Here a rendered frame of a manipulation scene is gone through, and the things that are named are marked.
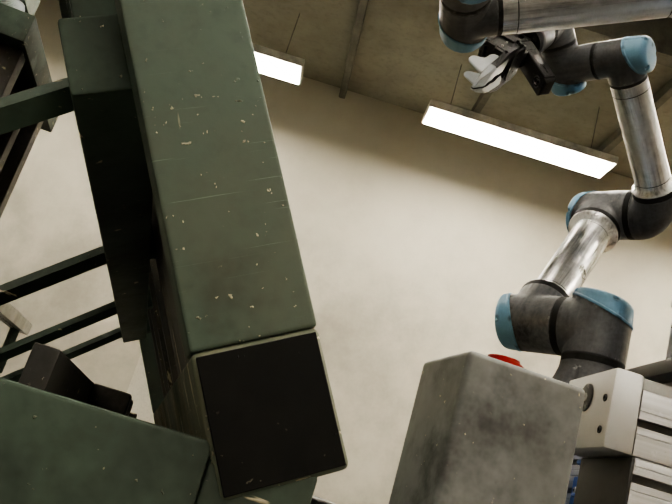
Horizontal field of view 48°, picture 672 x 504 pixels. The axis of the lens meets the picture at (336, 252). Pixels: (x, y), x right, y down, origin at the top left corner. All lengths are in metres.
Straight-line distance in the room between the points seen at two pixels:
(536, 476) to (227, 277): 0.32
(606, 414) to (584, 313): 0.61
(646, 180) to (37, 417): 1.41
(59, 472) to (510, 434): 0.37
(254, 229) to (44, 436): 0.23
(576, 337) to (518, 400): 0.78
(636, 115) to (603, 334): 0.48
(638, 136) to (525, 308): 0.44
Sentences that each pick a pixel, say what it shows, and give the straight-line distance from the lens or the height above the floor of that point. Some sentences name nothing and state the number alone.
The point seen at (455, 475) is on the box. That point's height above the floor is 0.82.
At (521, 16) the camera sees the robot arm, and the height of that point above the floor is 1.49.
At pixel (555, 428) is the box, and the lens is 0.72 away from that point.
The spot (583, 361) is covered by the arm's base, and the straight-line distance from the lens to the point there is 1.46.
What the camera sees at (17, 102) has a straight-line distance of 0.80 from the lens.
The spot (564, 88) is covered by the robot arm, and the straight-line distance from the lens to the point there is 1.70.
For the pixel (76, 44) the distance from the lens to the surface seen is 0.78.
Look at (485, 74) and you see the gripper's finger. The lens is 1.46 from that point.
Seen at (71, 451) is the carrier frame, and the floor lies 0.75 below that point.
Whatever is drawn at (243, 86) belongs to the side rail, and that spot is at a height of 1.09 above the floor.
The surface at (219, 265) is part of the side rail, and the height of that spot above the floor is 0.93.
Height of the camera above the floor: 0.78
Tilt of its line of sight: 17 degrees up
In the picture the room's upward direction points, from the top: 17 degrees clockwise
